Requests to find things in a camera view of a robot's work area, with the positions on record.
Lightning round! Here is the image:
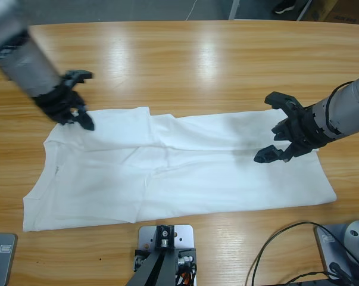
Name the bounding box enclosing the black shoe with white sole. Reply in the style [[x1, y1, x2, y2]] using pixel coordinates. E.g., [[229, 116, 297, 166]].
[[274, 0, 296, 14]]

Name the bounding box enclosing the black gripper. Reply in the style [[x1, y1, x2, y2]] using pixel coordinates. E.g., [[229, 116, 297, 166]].
[[252, 91, 337, 164], [32, 70, 96, 132]]

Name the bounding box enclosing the white table leg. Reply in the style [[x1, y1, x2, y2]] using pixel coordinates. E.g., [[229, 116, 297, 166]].
[[228, 0, 240, 20]]

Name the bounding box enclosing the orange and black cable bundle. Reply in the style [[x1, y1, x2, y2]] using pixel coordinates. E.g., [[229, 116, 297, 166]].
[[175, 263, 198, 286]]

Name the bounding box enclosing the white T-shirt with black logo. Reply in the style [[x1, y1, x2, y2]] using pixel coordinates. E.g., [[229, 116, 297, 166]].
[[21, 106, 338, 233]]

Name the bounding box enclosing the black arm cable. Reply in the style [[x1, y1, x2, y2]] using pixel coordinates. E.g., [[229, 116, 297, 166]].
[[324, 80, 355, 128]]

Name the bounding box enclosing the cardboard box with blue print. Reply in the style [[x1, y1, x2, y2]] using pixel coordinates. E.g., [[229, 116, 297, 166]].
[[304, 0, 359, 24]]

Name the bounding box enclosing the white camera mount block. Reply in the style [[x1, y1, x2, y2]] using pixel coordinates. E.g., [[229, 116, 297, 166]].
[[133, 225, 198, 286]]

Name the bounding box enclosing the thin twisted black cable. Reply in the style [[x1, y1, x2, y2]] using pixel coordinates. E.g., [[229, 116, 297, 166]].
[[283, 271, 335, 284]]

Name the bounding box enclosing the slanted pale bar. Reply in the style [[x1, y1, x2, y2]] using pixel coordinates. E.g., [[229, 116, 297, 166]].
[[296, 0, 314, 21]]

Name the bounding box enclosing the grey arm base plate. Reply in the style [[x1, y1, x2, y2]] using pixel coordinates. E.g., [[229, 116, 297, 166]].
[[313, 219, 359, 281], [0, 232, 18, 286]]

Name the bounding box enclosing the black cable on table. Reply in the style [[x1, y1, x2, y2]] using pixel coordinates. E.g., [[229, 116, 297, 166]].
[[246, 220, 359, 286]]

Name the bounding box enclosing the white floor cable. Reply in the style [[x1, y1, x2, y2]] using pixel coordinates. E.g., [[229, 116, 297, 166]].
[[186, 0, 198, 21]]

